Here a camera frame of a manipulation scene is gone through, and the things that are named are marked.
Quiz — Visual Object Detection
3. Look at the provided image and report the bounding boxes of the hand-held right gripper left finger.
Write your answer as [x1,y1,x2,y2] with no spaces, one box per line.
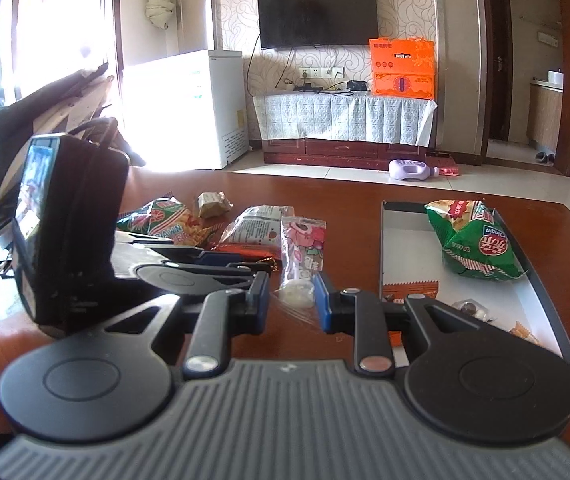
[98,271,272,380]

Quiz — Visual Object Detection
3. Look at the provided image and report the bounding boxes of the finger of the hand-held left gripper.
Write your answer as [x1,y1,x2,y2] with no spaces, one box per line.
[130,240,244,267]
[162,260,272,282]

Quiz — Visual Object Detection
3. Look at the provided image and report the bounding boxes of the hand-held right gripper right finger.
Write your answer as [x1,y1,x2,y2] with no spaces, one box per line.
[311,271,473,377]

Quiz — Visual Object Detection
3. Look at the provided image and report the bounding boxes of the sunflower seed bag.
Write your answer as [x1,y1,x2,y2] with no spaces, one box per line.
[220,204,296,251]

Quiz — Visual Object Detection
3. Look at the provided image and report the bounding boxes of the beige snack packet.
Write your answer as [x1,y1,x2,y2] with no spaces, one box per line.
[194,191,234,219]

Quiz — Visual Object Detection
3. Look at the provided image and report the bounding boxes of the clear pink printed bag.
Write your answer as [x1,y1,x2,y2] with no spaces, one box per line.
[271,216,327,331]

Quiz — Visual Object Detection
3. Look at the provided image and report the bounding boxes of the green shrimp cracker bag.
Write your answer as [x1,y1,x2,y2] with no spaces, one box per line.
[115,196,228,248]

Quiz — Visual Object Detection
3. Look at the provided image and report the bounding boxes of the orange snack bar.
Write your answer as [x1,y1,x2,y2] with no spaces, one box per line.
[381,280,440,356]

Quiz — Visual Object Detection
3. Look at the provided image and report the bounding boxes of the grey box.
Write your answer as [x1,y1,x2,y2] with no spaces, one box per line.
[379,200,570,396]

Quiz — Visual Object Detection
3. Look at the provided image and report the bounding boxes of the clear dark candy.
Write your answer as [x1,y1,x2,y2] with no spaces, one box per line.
[451,297,492,322]

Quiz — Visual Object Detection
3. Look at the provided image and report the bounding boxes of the green chip bag red label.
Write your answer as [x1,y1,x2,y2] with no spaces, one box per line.
[424,199,530,281]

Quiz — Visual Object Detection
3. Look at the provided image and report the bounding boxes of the small yellow candy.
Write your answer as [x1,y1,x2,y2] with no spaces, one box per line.
[509,321,536,345]

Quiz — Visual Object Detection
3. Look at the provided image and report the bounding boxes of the white chest freezer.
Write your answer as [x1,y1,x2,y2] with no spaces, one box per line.
[122,49,248,171]

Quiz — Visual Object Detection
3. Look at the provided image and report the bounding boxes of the dark wooden television cabinet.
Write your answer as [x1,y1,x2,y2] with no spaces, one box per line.
[262,135,433,170]

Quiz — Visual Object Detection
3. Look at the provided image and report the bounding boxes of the purple plastic bottle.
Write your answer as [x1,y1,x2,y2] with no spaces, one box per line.
[389,158,440,182]

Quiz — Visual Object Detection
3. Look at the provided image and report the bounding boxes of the white patterned tablecloth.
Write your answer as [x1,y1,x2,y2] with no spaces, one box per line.
[254,91,438,147]

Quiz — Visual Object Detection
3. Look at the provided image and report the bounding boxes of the orange gift box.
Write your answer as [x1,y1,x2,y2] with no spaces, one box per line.
[369,36,436,98]

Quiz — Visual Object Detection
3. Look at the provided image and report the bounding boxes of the wooden kitchen counter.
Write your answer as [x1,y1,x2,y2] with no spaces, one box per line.
[526,80,566,148]

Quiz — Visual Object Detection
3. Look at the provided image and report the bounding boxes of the dark wooden door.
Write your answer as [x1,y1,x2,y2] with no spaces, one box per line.
[485,0,513,143]

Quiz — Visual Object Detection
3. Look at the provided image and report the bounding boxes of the white wall sockets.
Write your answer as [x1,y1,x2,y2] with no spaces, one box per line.
[299,66,346,78]

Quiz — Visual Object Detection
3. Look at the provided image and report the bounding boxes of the black wall television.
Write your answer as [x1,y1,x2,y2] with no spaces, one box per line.
[256,0,379,51]

